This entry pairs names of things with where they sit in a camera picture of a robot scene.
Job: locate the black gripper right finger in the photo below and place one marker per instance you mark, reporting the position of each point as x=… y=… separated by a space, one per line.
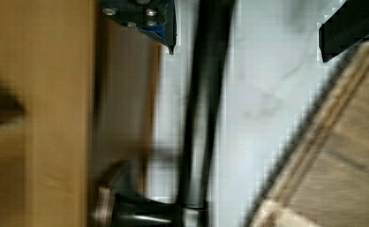
x=348 y=26

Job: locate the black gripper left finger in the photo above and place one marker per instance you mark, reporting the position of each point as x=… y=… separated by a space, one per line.
x=154 y=18

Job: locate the wooden cutting board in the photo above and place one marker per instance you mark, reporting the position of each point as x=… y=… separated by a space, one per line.
x=324 y=182

